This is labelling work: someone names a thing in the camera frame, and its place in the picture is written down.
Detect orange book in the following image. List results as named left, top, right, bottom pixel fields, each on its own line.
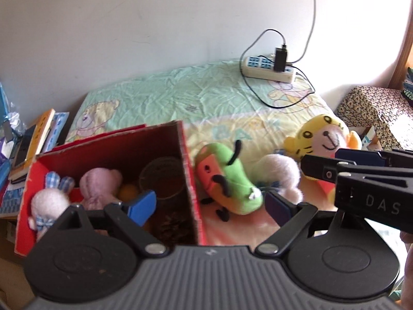
left=8, top=108, right=56, bottom=181

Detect green plush toy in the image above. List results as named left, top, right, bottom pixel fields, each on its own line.
left=194, top=139, right=263, bottom=222

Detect black phone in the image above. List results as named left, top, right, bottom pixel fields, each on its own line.
left=13, top=124, right=36, bottom=168

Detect red cardboard box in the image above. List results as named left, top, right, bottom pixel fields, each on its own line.
left=14, top=120, right=209, bottom=259

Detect pink plush toy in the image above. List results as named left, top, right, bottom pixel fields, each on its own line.
left=79, top=168, right=123, bottom=212

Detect white bunny plush checked ears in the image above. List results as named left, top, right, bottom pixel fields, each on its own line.
left=27, top=172, right=75, bottom=241

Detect brown pine cone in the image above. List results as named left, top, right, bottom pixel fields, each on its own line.
left=152, top=211, right=197, bottom=246

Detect yellow tiger plush toy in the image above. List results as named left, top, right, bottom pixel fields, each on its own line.
left=283, top=114, right=362, bottom=210

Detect orange ball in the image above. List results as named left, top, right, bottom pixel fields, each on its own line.
left=117, top=183, right=140, bottom=202

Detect white cable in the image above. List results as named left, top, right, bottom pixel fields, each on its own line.
left=285, top=0, right=317, bottom=67

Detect white power strip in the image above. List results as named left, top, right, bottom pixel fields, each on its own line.
left=242, top=55, right=296, bottom=83

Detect black cable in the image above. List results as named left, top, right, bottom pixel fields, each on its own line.
left=239, top=28, right=316, bottom=110

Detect dark floral covered box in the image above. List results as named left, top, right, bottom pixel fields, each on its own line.
left=336, top=86, right=413, bottom=151

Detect wooden door frame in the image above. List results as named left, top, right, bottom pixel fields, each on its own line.
left=387, top=16, right=413, bottom=89

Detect blue plastic bag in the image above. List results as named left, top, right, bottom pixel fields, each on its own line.
left=0, top=82, right=20, bottom=156

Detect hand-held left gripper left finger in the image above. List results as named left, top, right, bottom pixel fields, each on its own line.
left=58, top=191, right=170, bottom=258

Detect black charger plug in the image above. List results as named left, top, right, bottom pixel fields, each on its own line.
left=274, top=47, right=288, bottom=72

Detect white plush toy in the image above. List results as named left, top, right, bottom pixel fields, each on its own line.
left=255, top=153, right=304, bottom=204

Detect clear plastic jar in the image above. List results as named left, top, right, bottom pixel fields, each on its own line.
left=139, top=157, right=186, bottom=201

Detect small cardboard box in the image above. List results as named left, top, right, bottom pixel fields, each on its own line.
left=356, top=124, right=383, bottom=151

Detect blue patterned book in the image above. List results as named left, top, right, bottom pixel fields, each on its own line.
left=42, top=111, right=70, bottom=156

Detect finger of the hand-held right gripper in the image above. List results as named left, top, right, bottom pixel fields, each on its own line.
left=335, top=148, right=392, bottom=168
left=300, top=154, right=339, bottom=181

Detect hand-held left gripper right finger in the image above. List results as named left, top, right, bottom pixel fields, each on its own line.
left=255, top=191, right=371, bottom=255

